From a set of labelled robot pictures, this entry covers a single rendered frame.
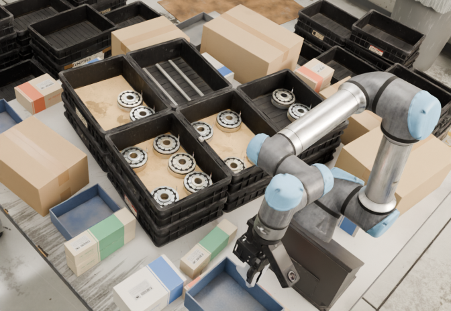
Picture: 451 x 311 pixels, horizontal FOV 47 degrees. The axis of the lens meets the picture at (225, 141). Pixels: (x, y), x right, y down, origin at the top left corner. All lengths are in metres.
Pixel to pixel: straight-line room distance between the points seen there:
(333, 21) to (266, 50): 1.46
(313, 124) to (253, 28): 1.35
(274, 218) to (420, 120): 0.48
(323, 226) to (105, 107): 1.01
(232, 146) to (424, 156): 0.77
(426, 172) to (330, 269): 0.66
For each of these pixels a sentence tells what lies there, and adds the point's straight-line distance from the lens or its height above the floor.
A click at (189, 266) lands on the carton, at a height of 0.76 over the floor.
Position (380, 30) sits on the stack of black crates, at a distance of 3.71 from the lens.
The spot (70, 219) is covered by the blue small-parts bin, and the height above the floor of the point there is 0.70.
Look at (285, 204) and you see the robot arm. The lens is 1.11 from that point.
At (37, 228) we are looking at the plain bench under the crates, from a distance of 1.97.
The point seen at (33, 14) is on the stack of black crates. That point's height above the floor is 0.38.
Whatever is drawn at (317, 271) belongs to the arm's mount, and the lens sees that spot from 1.75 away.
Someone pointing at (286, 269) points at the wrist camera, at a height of 1.26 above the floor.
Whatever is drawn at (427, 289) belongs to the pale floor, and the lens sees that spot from 3.00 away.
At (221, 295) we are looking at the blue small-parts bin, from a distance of 1.41.
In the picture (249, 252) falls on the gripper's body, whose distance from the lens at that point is 1.26.
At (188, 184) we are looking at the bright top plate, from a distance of 1.87.
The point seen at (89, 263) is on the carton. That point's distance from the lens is 1.83.
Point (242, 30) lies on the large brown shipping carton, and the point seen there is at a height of 0.90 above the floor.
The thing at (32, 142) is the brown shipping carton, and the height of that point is 0.86.
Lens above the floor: 2.30
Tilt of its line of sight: 45 degrees down
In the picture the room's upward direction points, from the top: 11 degrees clockwise
